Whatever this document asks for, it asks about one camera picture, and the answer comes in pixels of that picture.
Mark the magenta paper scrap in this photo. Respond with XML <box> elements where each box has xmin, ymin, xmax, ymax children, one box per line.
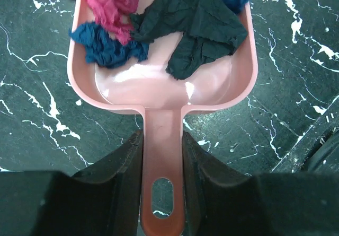
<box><xmin>72</xmin><ymin>0</ymin><xmax>139</xmax><ymax>46</ymax></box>

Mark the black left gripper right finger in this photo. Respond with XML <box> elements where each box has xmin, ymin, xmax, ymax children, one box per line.
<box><xmin>182</xmin><ymin>133</ymin><xmax>338</xmax><ymax>235</ymax></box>

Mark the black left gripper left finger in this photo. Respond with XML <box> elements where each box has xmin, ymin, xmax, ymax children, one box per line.
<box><xmin>1</xmin><ymin>131</ymin><xmax>143</xmax><ymax>235</ymax></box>

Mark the pink plastic dustpan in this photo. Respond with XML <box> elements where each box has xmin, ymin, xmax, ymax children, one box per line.
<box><xmin>67</xmin><ymin>4</ymin><xmax>258</xmax><ymax>235</ymax></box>

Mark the blue paper scrap front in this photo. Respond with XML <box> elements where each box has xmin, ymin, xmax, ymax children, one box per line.
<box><xmin>68</xmin><ymin>22</ymin><xmax>149</xmax><ymax>69</ymax></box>

